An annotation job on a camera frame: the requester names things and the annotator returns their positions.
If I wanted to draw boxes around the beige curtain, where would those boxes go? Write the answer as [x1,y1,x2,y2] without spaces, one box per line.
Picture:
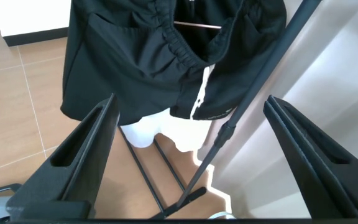
[197,0,358,218]

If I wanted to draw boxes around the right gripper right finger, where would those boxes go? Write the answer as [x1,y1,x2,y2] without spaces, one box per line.
[263,95,358,219]

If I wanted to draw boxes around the white laundry basket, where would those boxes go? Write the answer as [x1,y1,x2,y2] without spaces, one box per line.
[208,211,236,220]

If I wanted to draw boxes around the black clothes rack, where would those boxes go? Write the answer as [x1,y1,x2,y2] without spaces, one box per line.
[116,0,323,220]

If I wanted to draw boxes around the black garment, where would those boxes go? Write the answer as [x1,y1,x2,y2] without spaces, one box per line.
[60,0,288,126]

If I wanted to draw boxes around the white printed sleeveless top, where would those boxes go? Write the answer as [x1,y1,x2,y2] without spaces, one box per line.
[119,108,213,154]

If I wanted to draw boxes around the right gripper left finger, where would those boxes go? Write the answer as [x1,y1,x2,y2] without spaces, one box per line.
[6,93,121,220]

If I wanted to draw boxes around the pink clothes hanger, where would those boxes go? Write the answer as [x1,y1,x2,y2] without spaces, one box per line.
[173,20,223,30]

